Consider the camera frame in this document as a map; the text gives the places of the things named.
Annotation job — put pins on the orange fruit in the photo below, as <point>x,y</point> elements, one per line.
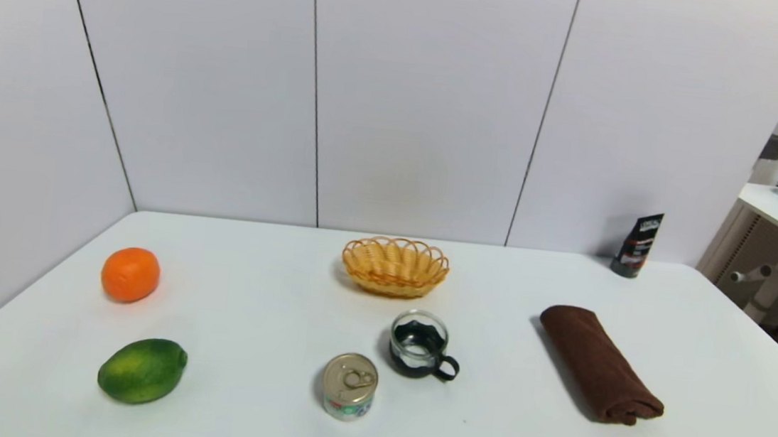
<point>130,274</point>

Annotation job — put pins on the glass cup with black holder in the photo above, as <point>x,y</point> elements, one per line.
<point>418,346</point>

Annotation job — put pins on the yellow wicker basket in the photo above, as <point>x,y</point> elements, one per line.
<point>395,267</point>

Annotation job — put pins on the green mango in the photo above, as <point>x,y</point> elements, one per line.
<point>142,370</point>

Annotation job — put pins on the brown towel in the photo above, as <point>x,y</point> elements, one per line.
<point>600,364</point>

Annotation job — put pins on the black cosmetic tube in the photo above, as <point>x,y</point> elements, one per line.
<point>637,246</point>

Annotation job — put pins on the pull-tab tin can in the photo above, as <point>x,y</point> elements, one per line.
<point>349,388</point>

